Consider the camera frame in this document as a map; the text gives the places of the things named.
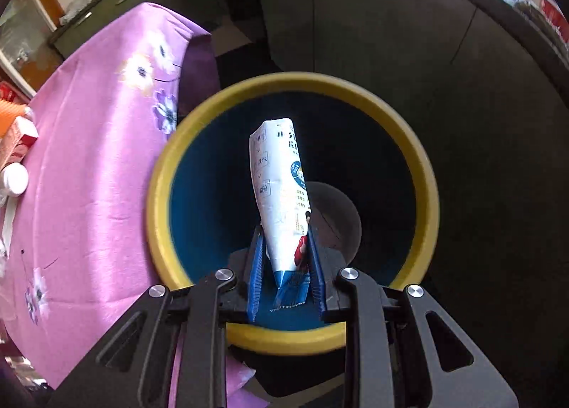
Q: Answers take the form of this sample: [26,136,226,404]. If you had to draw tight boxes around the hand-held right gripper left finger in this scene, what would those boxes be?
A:
[47,226,268,408]

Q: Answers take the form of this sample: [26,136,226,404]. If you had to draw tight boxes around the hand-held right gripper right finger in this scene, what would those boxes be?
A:
[307,230,519,408]

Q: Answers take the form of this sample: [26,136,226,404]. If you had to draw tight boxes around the white snack packet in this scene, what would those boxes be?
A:
[249,117,313,304]

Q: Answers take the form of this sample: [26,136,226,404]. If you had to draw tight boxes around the blue bin with yellow rim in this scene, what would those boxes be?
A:
[147,71,441,356]

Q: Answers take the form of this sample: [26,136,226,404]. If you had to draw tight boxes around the orange ribbed cup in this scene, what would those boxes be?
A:
[0,98,26,135]

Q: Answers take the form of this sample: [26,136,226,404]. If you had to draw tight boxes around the pink floral tablecloth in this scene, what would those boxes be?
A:
[0,1,272,408]

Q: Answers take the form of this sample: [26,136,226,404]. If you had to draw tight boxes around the white bottle cap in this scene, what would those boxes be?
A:
[0,163,30,198]

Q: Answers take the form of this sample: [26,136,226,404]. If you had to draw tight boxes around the green kitchen base cabinets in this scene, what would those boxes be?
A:
[48,0,569,258]

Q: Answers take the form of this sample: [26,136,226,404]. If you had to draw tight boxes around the red and white carton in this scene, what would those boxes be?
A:
[0,117,40,170]

